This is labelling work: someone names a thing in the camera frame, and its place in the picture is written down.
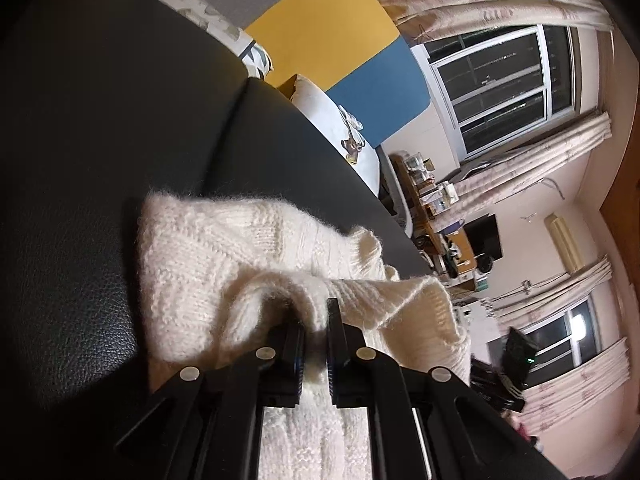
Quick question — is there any white knit sweater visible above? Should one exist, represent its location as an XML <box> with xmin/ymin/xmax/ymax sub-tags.
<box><xmin>137</xmin><ymin>190</ymin><xmax>471</xmax><ymax>480</ymax></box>

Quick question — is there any floral beige curtain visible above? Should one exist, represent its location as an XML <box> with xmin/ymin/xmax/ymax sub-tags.
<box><xmin>487</xmin><ymin>255</ymin><xmax>613</xmax><ymax>331</ymax></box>
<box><xmin>520</xmin><ymin>337</ymin><xmax>631</xmax><ymax>436</ymax></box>
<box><xmin>450</xmin><ymin>110</ymin><xmax>613</xmax><ymax>221</ymax></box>
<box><xmin>365</xmin><ymin>0</ymin><xmax>616</xmax><ymax>46</ymax></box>

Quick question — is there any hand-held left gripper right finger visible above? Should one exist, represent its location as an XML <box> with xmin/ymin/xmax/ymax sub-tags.
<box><xmin>325</xmin><ymin>297</ymin><xmax>566</xmax><ymax>480</ymax></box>

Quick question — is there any geometric print pillow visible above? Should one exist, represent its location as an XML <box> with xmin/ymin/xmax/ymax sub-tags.
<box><xmin>150</xmin><ymin>0</ymin><xmax>276</xmax><ymax>78</ymax></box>

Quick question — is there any small white framed window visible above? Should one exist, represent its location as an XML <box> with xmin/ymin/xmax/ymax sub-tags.
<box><xmin>487</xmin><ymin>300</ymin><xmax>601</xmax><ymax>386</ymax></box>

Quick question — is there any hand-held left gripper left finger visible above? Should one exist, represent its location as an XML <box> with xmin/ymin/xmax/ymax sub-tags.
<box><xmin>115</xmin><ymin>320</ymin><xmax>306</xmax><ymax>480</ymax></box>

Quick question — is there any beige wall air conditioner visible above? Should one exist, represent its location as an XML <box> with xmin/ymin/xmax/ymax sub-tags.
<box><xmin>544</xmin><ymin>212</ymin><xmax>586</xmax><ymax>272</ymax></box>

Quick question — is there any deer print white pillow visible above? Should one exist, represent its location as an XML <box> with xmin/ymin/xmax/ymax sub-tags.
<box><xmin>290</xmin><ymin>74</ymin><xmax>382</xmax><ymax>193</ymax></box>

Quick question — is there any large white framed window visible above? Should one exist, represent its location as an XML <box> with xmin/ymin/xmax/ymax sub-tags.
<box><xmin>422</xmin><ymin>25</ymin><xmax>581</xmax><ymax>158</ymax></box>

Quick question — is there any black monitor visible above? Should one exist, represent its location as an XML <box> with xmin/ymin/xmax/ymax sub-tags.
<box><xmin>462</xmin><ymin>214</ymin><xmax>501</xmax><ymax>261</ymax></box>

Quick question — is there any wooden shelf with items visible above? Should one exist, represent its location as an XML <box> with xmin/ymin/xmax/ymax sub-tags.
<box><xmin>390</xmin><ymin>152</ymin><xmax>483</xmax><ymax>293</ymax></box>

